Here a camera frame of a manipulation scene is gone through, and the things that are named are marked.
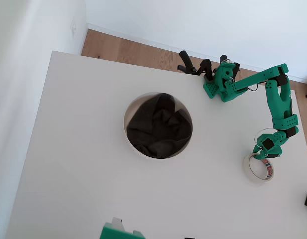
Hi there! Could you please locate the green printed mount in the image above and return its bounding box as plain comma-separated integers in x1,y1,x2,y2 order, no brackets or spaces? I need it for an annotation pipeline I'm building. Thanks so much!
100,217,146,239

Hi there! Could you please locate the black table clamp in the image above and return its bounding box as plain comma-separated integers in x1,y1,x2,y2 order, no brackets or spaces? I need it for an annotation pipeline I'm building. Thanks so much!
177,50,198,75
195,58,215,83

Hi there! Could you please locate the black crumpled cloth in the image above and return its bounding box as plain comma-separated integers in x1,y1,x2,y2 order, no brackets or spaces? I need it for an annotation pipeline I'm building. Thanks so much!
125,93,194,159

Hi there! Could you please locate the white round bowl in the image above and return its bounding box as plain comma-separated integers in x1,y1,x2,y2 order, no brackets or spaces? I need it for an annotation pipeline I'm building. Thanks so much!
123,92,194,160

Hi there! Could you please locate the white tape roll red print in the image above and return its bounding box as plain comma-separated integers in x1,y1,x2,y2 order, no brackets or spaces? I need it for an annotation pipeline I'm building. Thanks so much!
243,153,276,185

